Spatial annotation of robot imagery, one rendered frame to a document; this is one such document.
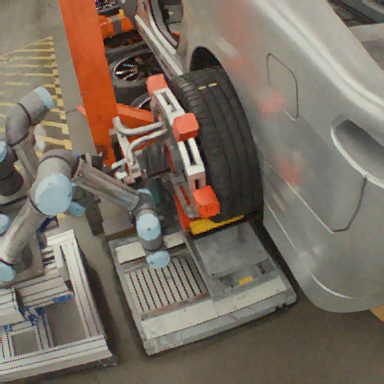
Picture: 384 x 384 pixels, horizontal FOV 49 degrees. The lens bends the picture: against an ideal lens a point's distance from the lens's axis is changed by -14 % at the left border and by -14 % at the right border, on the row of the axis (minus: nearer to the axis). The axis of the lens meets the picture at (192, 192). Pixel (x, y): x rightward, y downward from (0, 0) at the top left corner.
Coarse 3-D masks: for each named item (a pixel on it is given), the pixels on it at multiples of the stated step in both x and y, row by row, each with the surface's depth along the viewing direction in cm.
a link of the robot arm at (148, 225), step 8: (136, 216) 161; (144, 216) 156; (152, 216) 156; (144, 224) 154; (152, 224) 153; (144, 232) 153; (152, 232) 153; (160, 232) 157; (144, 240) 156; (152, 240) 155; (160, 240) 158; (144, 248) 160; (152, 248) 158
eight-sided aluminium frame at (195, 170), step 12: (156, 96) 188; (168, 96) 187; (156, 108) 208; (168, 108) 180; (180, 108) 179; (156, 120) 215; (168, 120) 177; (180, 144) 175; (192, 144) 176; (192, 156) 179; (192, 168) 175; (180, 180) 224; (192, 180) 177; (204, 180) 179; (180, 192) 218; (192, 204) 187; (192, 216) 197
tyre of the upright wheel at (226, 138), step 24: (192, 72) 194; (216, 72) 185; (192, 96) 175; (216, 96) 175; (216, 120) 172; (240, 120) 173; (216, 144) 171; (240, 144) 173; (216, 168) 173; (240, 168) 175; (216, 192) 179; (240, 192) 181; (216, 216) 193
